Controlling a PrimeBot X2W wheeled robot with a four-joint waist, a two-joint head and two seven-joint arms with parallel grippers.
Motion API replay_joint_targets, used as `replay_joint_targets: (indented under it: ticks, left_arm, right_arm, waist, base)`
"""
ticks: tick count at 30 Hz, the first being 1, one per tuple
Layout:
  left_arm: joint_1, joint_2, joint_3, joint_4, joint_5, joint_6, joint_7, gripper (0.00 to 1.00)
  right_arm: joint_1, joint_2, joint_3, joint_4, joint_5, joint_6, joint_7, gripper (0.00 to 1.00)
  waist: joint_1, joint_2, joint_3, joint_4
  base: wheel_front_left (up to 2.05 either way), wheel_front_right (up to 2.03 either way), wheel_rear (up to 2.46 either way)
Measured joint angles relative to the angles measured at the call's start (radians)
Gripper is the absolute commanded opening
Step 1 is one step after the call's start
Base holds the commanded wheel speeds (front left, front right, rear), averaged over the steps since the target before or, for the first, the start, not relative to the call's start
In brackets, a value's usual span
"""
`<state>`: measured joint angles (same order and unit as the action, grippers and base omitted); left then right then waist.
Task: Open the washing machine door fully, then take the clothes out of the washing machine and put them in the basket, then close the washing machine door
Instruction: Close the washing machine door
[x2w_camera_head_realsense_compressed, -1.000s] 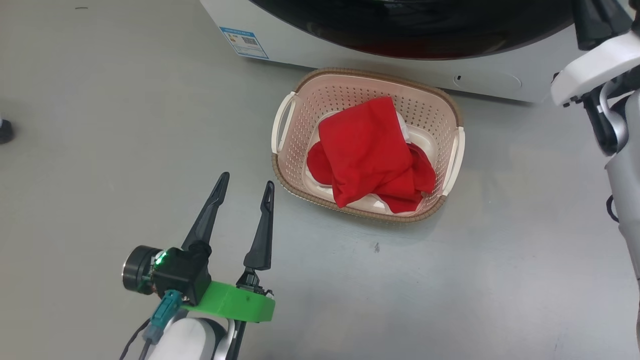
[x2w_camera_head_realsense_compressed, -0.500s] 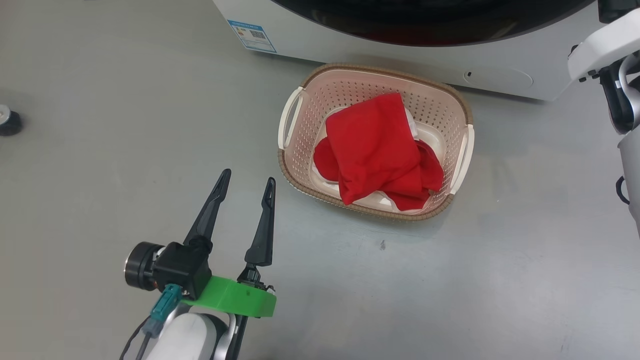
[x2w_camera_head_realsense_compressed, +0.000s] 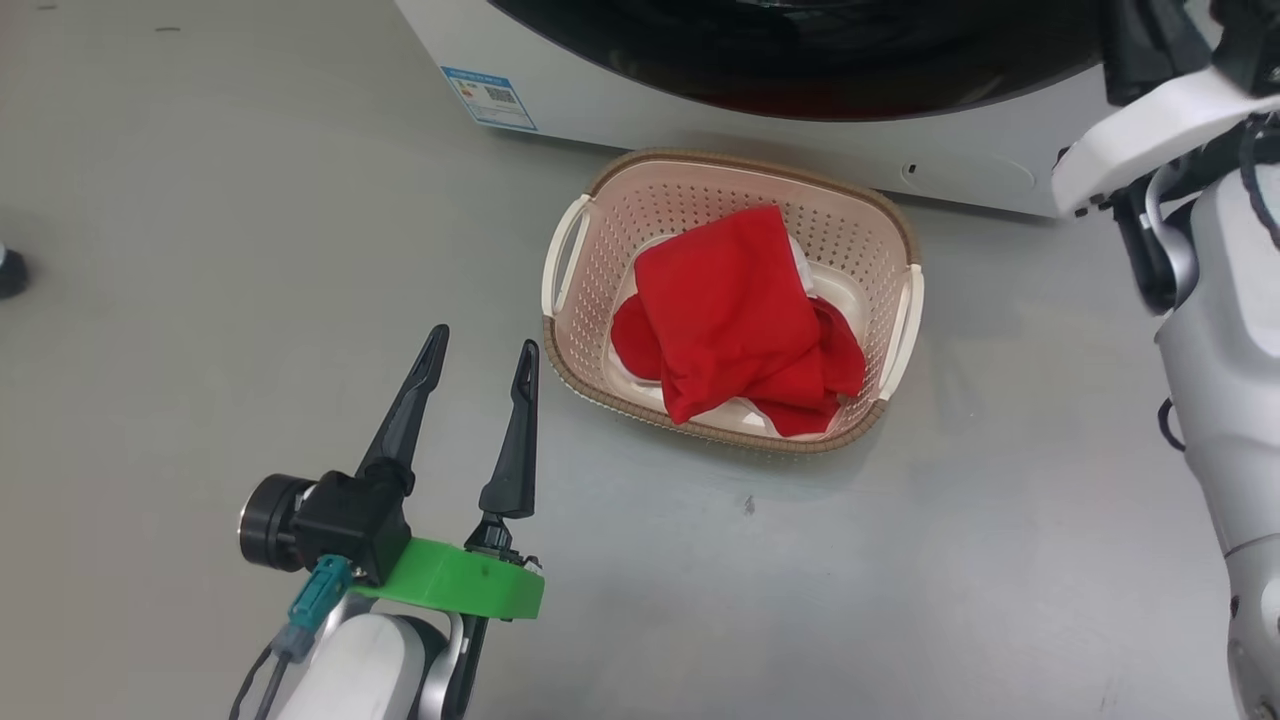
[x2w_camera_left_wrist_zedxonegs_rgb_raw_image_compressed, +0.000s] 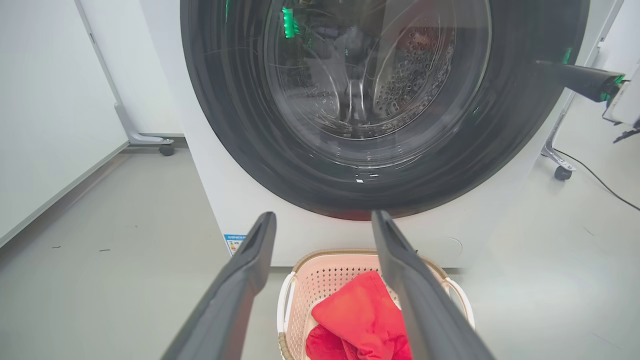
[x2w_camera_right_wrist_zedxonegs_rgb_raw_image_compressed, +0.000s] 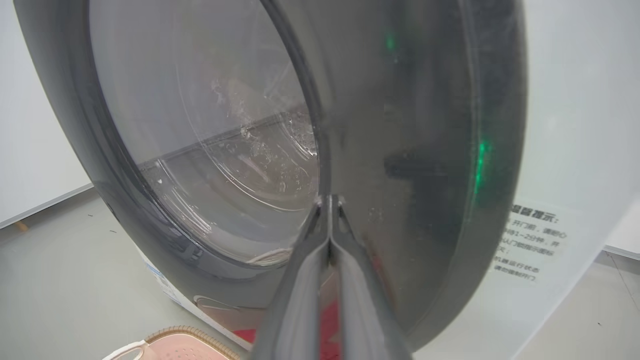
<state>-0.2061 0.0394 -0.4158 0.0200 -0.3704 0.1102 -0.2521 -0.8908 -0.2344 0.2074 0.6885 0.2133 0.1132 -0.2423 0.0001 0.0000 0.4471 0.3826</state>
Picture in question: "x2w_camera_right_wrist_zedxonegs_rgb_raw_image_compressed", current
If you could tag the white front-load washing machine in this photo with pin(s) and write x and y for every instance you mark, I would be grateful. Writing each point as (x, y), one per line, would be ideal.
(575, 125)

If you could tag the cream perforated laundry basket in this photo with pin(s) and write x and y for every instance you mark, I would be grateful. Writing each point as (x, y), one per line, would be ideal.
(175, 347)

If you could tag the blue energy label sticker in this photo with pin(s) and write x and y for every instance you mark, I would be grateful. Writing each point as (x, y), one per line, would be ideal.
(162, 282)

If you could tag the dark round glass washer door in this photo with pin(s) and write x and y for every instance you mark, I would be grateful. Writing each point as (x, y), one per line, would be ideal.
(410, 150)

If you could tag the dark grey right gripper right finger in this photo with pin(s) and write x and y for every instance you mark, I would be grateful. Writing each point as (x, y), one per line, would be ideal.
(365, 310)

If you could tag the red cloth garment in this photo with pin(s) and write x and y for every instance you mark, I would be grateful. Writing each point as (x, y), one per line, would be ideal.
(331, 332)

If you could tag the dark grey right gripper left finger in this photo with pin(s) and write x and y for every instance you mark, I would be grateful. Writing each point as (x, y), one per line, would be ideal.
(295, 310)

